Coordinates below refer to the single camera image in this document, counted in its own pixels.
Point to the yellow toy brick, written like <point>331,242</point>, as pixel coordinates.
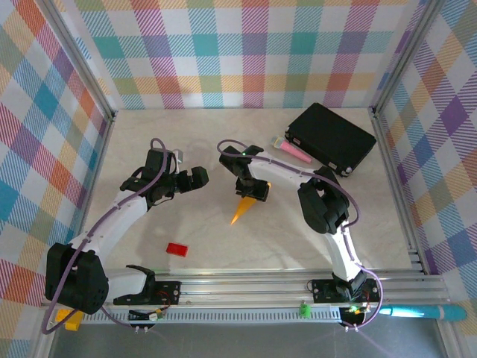
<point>72,323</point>

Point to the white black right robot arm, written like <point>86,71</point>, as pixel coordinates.
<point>324,201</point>

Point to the red toy brick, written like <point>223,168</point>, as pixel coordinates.
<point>177,249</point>

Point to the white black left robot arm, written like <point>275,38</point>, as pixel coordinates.
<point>93,253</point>

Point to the green plug connector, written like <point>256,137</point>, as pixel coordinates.
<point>305,310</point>

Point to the pink toy microphone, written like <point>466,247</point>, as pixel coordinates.
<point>294,150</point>

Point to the teal marker pen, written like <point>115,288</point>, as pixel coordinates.
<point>421,312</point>

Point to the yellow-orange cloth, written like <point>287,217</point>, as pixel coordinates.
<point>242,212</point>

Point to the aluminium frame post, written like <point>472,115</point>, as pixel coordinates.
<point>78,59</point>
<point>406,56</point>

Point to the small circuit board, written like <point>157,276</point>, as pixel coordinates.
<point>356,309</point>
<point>153,316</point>

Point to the black hard case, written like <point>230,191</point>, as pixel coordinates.
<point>328,138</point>

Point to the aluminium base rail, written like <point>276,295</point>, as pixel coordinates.
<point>242,291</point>

